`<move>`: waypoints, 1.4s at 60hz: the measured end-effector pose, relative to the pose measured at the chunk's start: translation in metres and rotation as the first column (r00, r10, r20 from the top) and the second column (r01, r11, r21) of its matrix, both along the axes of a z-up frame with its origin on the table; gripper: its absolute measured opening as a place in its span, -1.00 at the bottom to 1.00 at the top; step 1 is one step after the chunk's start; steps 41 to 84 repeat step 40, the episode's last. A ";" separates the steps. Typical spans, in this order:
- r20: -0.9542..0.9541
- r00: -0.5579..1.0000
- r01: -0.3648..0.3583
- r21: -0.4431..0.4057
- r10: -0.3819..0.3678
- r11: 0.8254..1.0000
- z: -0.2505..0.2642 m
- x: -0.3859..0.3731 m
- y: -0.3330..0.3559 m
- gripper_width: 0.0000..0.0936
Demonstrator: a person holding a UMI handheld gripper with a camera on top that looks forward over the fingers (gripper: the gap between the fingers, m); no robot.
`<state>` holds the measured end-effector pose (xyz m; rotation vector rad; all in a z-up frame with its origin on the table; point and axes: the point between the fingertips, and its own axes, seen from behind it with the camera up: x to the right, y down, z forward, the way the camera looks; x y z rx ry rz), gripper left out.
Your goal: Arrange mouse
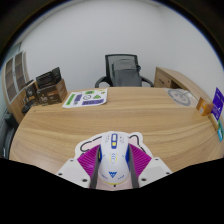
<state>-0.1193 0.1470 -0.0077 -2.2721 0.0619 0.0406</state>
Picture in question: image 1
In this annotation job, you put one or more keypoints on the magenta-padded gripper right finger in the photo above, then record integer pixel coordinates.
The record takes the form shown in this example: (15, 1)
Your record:
(155, 170)

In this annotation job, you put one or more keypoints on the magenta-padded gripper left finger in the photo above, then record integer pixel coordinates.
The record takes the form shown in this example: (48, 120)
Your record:
(71, 171)

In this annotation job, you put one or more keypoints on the white blue yellow computer mouse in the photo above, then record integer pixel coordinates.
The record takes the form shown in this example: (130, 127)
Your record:
(114, 156)

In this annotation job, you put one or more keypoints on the white green purple mouse pad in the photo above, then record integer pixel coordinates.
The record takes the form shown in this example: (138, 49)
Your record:
(86, 98)

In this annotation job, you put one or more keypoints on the teal box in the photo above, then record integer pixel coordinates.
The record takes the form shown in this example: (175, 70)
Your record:
(220, 130)

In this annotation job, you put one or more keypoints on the black visitor chair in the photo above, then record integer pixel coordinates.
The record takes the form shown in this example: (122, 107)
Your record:
(26, 107)

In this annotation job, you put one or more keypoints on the small orange box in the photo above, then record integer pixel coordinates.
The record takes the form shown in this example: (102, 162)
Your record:
(203, 106)

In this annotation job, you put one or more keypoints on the wide brown cardboard box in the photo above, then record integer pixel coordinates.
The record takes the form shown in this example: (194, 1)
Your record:
(52, 93)

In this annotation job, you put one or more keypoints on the tall brown cardboard box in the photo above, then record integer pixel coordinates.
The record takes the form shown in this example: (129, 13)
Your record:
(31, 95)

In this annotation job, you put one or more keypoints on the purple box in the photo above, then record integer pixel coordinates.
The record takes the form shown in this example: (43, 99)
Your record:
(218, 103)

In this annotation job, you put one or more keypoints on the wooden side desk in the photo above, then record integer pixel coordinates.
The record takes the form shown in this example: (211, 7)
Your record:
(173, 78)

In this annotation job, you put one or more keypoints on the black cardboard box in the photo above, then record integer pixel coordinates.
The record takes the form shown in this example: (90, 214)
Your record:
(48, 78)

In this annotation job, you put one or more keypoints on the grey backpack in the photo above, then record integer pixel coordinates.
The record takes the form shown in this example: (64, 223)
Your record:
(126, 73)

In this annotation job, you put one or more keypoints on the wooden shelf cabinet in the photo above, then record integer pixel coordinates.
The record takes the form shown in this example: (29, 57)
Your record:
(15, 76)

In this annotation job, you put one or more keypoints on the black mesh office chair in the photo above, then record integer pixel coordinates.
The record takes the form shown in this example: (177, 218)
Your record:
(108, 66)

